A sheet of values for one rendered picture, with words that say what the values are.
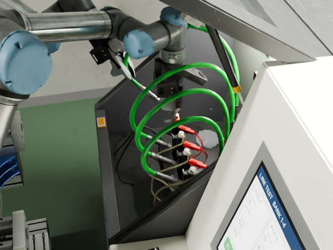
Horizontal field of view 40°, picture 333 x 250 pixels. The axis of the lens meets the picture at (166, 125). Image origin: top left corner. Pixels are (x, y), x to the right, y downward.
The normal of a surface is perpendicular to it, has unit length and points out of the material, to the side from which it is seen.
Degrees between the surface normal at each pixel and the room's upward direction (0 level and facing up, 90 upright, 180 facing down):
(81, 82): 90
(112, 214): 0
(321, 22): 0
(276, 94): 76
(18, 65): 84
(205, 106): 90
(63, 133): 0
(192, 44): 90
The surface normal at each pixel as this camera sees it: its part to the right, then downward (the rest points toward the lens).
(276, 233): -0.95, -0.09
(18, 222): 0.03, -0.77
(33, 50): 0.74, 0.36
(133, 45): -0.72, 0.43
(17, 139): 0.26, 0.62
